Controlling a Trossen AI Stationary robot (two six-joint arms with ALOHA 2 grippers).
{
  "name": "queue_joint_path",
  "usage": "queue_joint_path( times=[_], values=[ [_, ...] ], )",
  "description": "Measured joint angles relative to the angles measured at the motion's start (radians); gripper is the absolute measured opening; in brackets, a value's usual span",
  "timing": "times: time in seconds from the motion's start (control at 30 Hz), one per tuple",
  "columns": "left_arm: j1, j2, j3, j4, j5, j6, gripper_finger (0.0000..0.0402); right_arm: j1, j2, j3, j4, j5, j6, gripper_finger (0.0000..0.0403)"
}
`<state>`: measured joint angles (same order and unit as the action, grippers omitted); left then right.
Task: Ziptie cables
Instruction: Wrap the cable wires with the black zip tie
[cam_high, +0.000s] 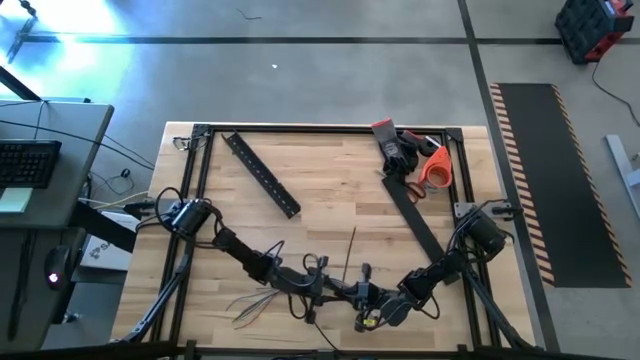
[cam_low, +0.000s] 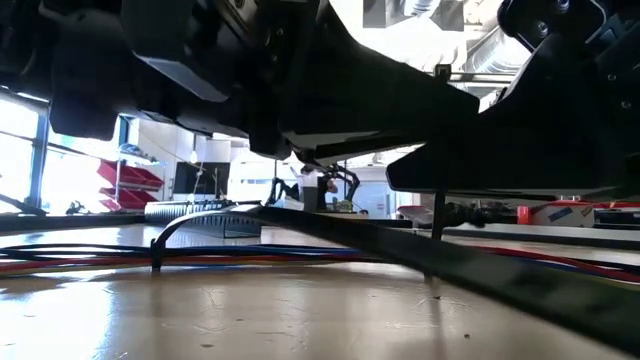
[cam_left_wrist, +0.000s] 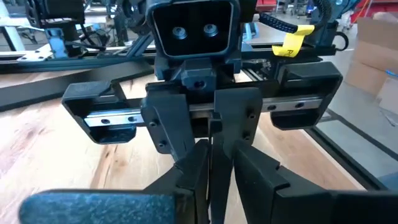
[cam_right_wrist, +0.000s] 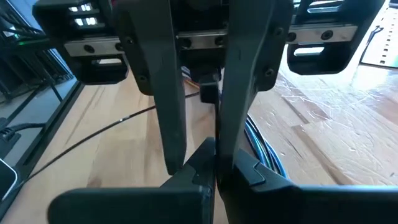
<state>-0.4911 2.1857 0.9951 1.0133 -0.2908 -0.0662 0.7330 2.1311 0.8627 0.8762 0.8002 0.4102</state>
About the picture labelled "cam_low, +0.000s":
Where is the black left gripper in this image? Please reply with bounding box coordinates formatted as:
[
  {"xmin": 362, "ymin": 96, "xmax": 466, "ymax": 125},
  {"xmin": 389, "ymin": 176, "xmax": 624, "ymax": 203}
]
[{"xmin": 119, "ymin": 0, "xmax": 301, "ymax": 161}]

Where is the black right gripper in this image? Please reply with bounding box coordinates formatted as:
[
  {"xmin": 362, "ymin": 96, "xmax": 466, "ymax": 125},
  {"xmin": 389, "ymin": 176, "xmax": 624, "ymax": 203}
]
[{"xmin": 387, "ymin": 0, "xmax": 640, "ymax": 197}]

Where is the multicolour wire harness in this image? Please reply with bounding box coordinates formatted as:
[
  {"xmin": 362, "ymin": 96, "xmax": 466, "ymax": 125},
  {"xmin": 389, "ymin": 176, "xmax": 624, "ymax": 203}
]
[{"xmin": 0, "ymin": 242, "xmax": 640, "ymax": 285}]

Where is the black slotted cable duct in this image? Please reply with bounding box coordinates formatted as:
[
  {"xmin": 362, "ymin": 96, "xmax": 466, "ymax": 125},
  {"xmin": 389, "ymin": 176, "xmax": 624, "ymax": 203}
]
[{"xmin": 144, "ymin": 198, "xmax": 265, "ymax": 240}]

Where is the black work glove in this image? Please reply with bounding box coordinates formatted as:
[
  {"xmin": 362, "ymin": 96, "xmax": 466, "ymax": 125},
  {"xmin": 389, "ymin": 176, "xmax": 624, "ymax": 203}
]
[{"xmin": 444, "ymin": 201, "xmax": 517, "ymax": 230}]

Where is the person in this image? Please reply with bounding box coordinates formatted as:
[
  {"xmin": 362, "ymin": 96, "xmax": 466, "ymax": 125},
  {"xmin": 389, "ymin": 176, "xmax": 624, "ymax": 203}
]
[{"xmin": 291, "ymin": 163, "xmax": 329, "ymax": 212}]

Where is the grey glove with red cuff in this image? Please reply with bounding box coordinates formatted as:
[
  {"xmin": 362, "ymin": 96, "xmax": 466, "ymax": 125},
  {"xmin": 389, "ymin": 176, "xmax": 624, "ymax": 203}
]
[{"xmin": 397, "ymin": 204, "xmax": 436, "ymax": 225}]

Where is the black monitor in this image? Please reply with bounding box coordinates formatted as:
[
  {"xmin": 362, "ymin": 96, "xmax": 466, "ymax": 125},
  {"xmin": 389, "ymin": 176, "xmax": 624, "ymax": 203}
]
[{"xmin": 173, "ymin": 161, "xmax": 232, "ymax": 196}]

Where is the red storage bin row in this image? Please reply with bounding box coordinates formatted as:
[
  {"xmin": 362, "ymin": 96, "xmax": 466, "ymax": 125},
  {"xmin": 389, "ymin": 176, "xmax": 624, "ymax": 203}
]
[
  {"xmin": 96, "ymin": 159, "xmax": 165, "ymax": 190},
  {"xmin": 97, "ymin": 186, "xmax": 151, "ymax": 212}
]

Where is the white wire shelf rack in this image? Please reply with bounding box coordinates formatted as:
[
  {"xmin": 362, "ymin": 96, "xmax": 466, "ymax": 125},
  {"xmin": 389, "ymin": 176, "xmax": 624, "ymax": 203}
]
[{"xmin": 102, "ymin": 143, "xmax": 166, "ymax": 214}]

